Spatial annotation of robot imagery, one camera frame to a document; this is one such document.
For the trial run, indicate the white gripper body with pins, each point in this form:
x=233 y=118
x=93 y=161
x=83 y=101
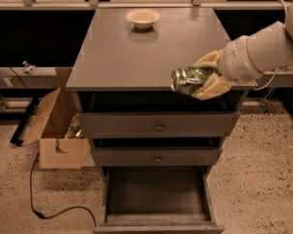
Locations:
x=234 y=61

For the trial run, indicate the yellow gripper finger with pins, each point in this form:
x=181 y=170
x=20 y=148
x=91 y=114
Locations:
x=216 y=85
x=209 y=61

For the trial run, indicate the crushed green can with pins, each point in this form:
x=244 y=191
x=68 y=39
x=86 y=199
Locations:
x=187 y=80

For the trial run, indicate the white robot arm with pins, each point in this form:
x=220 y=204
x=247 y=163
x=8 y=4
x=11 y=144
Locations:
x=272 y=47

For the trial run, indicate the grey top drawer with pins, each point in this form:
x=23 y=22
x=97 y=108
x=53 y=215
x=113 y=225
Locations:
x=152 y=125

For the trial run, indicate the grey drawer cabinet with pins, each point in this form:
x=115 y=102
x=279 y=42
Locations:
x=121 y=69

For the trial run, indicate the grey middle drawer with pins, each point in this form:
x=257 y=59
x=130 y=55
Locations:
x=137 y=157

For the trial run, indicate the grey open bottom drawer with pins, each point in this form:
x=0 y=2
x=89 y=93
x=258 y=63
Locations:
x=157 y=200

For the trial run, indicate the white ceramic bowl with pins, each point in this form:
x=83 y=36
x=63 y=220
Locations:
x=142 y=18

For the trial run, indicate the cans inside cardboard box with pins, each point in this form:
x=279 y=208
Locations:
x=74 y=131

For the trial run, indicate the open cardboard box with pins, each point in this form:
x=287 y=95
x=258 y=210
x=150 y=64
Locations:
x=51 y=125

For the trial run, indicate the small clear plastic object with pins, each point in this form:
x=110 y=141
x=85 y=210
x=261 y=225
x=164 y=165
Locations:
x=28 y=68

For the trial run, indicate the black bar on floor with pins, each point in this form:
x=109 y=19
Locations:
x=16 y=136

